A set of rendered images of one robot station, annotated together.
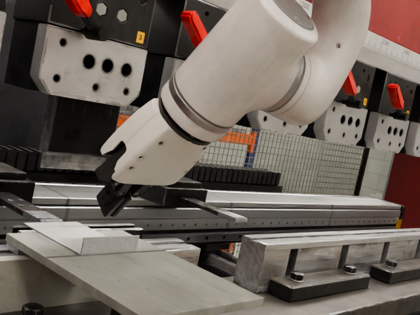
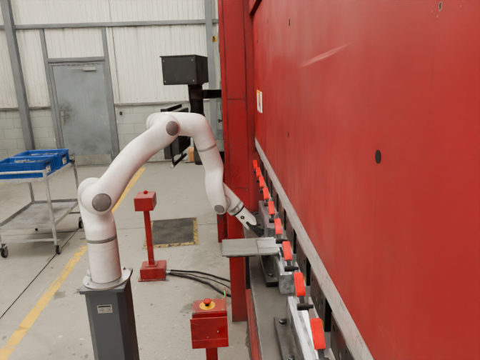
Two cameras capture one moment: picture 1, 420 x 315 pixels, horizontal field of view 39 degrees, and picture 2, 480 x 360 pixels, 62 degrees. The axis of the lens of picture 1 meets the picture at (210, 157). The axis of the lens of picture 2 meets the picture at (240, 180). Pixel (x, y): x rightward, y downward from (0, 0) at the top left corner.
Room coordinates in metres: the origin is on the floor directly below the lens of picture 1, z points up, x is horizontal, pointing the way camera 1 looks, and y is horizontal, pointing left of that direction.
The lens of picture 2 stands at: (1.96, -1.23, 1.81)
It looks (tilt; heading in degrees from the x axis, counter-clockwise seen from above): 15 degrees down; 136
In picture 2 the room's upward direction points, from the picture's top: 2 degrees counter-clockwise
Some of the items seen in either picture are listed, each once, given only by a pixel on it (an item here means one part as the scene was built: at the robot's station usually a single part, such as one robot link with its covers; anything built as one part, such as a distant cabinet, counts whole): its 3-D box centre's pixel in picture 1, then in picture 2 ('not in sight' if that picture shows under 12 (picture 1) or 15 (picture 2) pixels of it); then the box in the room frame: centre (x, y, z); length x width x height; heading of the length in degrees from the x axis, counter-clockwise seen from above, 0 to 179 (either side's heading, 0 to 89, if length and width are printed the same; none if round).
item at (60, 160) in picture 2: not in sight; (43, 159); (-2.96, 0.37, 0.92); 0.50 x 0.36 x 0.18; 49
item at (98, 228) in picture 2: not in sight; (96, 208); (0.43, -0.56, 1.30); 0.19 x 0.12 x 0.24; 165
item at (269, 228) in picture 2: not in sight; (267, 219); (0.38, 0.54, 0.92); 0.50 x 0.06 x 0.10; 138
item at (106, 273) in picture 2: not in sight; (104, 258); (0.47, -0.57, 1.09); 0.19 x 0.19 x 0.18
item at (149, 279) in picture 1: (130, 268); (248, 246); (0.68, 0.06, 1.00); 0.26 x 0.18 x 0.01; 48
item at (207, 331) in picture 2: not in sight; (209, 316); (0.70, -0.22, 0.75); 0.20 x 0.16 x 0.18; 139
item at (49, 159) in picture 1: (79, 134); not in sight; (0.78, 0.17, 1.13); 0.10 x 0.02 x 0.10; 138
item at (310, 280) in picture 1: (322, 283); (286, 344); (1.19, -0.28, 0.89); 0.30 x 0.05 x 0.03; 138
